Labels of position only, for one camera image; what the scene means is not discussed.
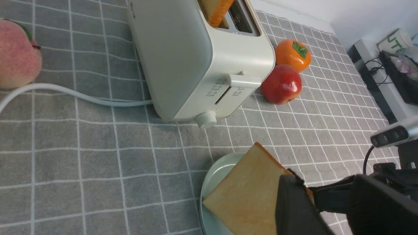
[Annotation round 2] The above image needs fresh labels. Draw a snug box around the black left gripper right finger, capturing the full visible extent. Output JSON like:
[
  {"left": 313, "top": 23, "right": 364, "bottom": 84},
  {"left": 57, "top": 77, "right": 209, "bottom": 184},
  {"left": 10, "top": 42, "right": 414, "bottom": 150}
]
[{"left": 347, "top": 174, "right": 418, "bottom": 235}]

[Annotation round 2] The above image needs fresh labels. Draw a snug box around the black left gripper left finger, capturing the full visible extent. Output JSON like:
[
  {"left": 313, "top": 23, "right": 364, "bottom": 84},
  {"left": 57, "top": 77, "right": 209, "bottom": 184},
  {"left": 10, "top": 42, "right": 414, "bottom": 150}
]
[{"left": 275, "top": 174, "right": 333, "bottom": 235}]

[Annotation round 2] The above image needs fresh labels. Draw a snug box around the toast slice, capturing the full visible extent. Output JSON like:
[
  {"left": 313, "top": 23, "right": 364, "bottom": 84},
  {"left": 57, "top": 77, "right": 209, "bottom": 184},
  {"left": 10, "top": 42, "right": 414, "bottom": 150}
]
[
  {"left": 198, "top": 0, "right": 234, "bottom": 28},
  {"left": 203, "top": 142, "right": 313, "bottom": 235}
]

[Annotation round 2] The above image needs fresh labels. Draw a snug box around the white two-slot toaster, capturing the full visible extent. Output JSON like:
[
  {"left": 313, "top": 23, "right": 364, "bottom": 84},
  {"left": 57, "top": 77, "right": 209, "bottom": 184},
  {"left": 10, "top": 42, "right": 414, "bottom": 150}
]
[{"left": 127, "top": 0, "right": 275, "bottom": 129}]

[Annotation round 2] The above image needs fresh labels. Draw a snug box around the light green round plate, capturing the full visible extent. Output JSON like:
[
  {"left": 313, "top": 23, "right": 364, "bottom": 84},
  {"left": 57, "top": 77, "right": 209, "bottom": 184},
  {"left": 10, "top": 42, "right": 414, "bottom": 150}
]
[{"left": 200, "top": 153, "right": 245, "bottom": 235}]

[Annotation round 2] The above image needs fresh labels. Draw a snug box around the red apple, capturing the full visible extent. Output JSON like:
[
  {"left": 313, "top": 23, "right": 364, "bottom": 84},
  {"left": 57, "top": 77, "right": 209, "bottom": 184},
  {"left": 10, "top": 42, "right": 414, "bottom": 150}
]
[{"left": 260, "top": 65, "right": 302, "bottom": 105}]

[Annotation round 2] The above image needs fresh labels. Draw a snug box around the orange persimmon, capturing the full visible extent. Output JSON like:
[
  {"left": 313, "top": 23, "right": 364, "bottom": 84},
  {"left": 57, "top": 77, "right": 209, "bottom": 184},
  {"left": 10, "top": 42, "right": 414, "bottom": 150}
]
[{"left": 275, "top": 39, "right": 312, "bottom": 73}]

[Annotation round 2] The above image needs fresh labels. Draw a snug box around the white paper cup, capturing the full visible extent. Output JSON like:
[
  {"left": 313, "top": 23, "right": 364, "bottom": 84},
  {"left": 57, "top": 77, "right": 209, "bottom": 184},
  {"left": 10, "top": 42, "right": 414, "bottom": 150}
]
[{"left": 377, "top": 28, "right": 413, "bottom": 54}]

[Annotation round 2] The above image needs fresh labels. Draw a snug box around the grey checked tablecloth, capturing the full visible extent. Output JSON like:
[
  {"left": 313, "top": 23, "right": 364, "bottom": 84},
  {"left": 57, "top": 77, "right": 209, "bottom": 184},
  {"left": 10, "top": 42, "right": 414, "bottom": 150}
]
[{"left": 0, "top": 0, "right": 388, "bottom": 235}]

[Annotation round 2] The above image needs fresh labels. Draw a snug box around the pink peach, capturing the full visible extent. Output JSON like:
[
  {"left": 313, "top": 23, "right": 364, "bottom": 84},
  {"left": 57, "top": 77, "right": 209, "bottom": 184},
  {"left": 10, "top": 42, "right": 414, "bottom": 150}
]
[{"left": 0, "top": 19, "right": 43, "bottom": 89}]

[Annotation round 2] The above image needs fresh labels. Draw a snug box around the black camera cable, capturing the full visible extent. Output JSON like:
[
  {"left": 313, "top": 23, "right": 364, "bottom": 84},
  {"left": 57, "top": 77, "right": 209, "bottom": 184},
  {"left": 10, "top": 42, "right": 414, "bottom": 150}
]
[{"left": 363, "top": 145, "right": 375, "bottom": 175}]

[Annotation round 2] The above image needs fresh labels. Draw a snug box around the silver depth camera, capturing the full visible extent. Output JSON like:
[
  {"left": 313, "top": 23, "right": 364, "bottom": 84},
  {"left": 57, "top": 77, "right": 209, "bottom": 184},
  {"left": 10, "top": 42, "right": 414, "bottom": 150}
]
[{"left": 370, "top": 116, "right": 418, "bottom": 149}]

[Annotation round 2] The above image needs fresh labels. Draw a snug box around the white toaster power cable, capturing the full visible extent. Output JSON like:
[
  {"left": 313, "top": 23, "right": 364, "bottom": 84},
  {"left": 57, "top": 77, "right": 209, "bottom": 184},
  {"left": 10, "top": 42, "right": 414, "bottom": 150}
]
[{"left": 0, "top": 83, "right": 153, "bottom": 114}]

